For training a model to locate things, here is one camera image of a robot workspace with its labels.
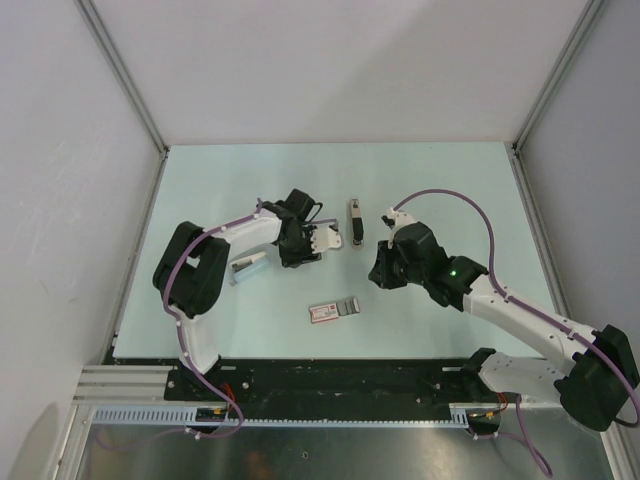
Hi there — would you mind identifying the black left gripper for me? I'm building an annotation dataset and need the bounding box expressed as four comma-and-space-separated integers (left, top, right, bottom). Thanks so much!
278, 225, 321, 268

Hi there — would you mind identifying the light blue stapler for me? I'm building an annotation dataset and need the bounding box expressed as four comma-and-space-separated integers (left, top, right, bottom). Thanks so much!
229, 251, 271, 285

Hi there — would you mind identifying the red white staple box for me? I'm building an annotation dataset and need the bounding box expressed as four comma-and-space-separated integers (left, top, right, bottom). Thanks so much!
309, 297, 361, 324

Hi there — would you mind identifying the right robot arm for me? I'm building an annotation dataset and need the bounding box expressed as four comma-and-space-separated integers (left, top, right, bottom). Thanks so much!
369, 215, 639, 432

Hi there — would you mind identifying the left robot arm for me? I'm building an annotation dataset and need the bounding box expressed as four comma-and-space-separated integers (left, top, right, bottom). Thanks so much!
152, 189, 323, 400

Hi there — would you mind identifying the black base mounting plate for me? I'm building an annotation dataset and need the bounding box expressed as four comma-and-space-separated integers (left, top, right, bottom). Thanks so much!
164, 358, 515, 422

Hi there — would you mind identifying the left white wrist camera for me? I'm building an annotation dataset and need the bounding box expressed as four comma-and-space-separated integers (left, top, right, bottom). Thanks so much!
310, 224, 343, 254

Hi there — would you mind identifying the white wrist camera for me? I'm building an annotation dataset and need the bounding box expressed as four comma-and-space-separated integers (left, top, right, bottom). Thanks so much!
381, 208, 416, 237
310, 224, 343, 254

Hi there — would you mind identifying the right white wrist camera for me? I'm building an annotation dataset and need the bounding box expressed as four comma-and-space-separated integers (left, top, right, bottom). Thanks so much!
381, 208, 416, 237

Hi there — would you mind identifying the grey slotted cable duct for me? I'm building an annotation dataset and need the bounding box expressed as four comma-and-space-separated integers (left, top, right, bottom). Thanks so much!
92, 405, 469, 429

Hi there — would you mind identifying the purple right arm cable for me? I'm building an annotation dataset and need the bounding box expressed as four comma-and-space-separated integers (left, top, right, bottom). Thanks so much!
392, 188, 640, 476

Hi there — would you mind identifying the left aluminium corner post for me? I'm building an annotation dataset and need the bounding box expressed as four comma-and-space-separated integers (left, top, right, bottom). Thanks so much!
74, 0, 169, 156

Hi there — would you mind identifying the aluminium corner post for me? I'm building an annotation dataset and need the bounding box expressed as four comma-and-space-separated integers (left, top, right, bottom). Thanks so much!
511, 0, 609, 153
74, 0, 169, 156

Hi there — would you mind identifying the right aluminium corner post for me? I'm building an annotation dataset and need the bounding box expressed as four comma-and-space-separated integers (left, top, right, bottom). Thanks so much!
511, 0, 609, 153

